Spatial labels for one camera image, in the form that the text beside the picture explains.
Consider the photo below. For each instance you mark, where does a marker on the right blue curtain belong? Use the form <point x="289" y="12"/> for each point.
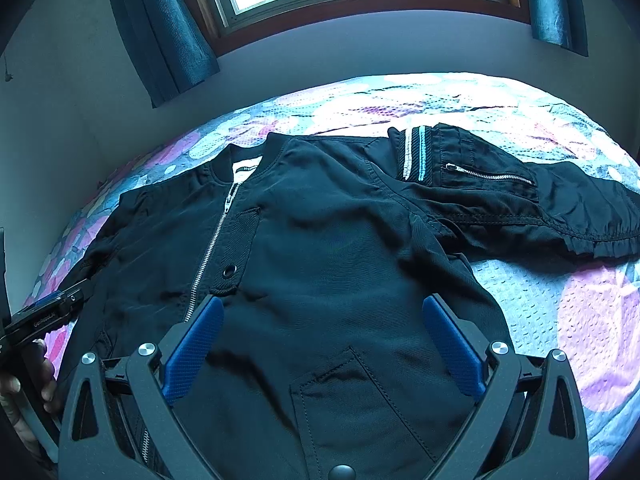
<point x="561" y="23"/>

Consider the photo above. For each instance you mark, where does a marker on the colourful dotted bedspread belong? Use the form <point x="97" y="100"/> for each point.
<point x="591" y="312"/>

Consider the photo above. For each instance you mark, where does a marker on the black zip jacket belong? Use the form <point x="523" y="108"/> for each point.
<point x="322" y="251"/>

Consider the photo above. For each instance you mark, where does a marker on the person's left hand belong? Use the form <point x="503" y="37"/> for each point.
<point x="33" y="382"/>

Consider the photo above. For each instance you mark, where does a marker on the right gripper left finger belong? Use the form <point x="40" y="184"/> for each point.
<point x="117" y="408"/>

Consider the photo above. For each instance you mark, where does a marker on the left blue curtain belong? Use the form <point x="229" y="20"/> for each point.
<point x="165" y="45"/>

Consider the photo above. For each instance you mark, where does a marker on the blue curtain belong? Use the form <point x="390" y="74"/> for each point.
<point x="165" y="45"/>
<point x="561" y="23"/>

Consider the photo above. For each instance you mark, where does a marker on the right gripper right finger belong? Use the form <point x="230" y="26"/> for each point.
<point x="527" y="421"/>

